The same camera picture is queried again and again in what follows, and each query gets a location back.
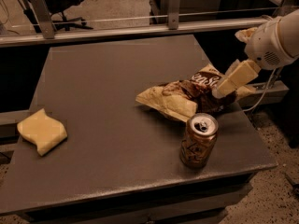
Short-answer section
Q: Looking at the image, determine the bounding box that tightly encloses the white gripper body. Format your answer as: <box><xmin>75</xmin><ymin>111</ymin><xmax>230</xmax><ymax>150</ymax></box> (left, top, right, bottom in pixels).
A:
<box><xmin>245</xmin><ymin>16</ymin><xmax>296</xmax><ymax>70</ymax></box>

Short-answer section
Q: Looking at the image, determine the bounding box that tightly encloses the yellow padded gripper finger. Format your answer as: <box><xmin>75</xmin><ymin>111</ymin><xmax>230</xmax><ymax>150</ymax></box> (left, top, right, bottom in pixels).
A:
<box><xmin>235</xmin><ymin>27</ymin><xmax>257</xmax><ymax>43</ymax></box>
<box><xmin>212</xmin><ymin>60</ymin><xmax>261</xmax><ymax>99</ymax></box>

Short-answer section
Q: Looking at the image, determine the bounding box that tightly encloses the brown chip bag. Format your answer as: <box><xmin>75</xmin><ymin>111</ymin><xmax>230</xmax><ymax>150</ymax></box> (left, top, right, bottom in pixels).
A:
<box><xmin>135</xmin><ymin>63</ymin><xmax>255</xmax><ymax>122</ymax></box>

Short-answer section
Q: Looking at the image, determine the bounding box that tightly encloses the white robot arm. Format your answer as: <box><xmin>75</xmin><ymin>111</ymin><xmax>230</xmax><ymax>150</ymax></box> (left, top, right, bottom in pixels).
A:
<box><xmin>212</xmin><ymin>10</ymin><xmax>299</xmax><ymax>99</ymax></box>

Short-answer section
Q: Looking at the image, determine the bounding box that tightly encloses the orange soda can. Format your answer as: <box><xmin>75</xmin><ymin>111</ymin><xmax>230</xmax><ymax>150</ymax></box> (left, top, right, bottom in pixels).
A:
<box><xmin>180</xmin><ymin>113</ymin><xmax>219</xmax><ymax>169</ymax></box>

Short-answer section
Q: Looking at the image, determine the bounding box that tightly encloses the black office chair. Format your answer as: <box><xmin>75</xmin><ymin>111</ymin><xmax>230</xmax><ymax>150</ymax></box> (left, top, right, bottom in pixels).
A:
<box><xmin>22</xmin><ymin>0</ymin><xmax>93</xmax><ymax>32</ymax></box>

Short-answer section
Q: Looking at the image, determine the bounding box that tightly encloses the yellow sponge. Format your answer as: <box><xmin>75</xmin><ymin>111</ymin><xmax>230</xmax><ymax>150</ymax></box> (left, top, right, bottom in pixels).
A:
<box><xmin>17</xmin><ymin>108</ymin><xmax>67</xmax><ymax>156</ymax></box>

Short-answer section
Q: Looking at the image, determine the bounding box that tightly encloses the white cable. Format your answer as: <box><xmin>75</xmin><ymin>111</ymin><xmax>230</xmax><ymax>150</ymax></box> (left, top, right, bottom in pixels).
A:
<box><xmin>242</xmin><ymin>67</ymin><xmax>279</xmax><ymax>113</ymax></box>

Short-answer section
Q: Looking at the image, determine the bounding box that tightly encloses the metal guard rail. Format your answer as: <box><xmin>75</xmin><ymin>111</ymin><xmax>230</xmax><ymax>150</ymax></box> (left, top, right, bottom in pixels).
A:
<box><xmin>0</xmin><ymin>0</ymin><xmax>274</xmax><ymax>47</ymax></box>

